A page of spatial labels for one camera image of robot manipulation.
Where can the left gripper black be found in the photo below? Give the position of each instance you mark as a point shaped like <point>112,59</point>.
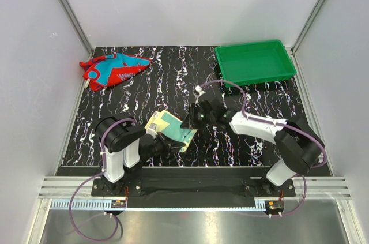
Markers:
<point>169,145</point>

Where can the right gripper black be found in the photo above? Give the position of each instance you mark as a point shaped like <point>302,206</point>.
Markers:
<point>189,120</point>

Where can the teal and yellow towel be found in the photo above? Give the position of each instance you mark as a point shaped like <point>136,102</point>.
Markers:
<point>169,125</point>

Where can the green plastic tray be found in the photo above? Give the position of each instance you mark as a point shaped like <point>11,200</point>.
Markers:
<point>255,63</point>

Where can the red and blue towel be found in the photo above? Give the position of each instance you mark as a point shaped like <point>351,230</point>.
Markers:
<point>110,70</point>

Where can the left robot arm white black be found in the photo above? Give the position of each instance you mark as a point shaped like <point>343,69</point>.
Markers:
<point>126,145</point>

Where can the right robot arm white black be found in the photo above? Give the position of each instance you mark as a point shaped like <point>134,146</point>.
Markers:
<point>298,144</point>

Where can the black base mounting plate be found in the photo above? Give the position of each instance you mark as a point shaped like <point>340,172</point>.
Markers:
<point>244,181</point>

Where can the black marble pattern mat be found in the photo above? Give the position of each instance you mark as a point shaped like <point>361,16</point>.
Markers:
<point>167,84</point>

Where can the slotted cable duct rail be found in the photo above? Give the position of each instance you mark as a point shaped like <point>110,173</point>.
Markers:
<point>135,204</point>

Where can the left aluminium frame post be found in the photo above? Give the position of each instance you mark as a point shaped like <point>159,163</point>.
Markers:
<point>77,26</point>

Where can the aluminium frame post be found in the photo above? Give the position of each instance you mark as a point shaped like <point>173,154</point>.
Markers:
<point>77,26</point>
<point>307,25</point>

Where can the right aluminium frame post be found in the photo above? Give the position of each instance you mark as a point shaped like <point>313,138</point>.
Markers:
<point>307,25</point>

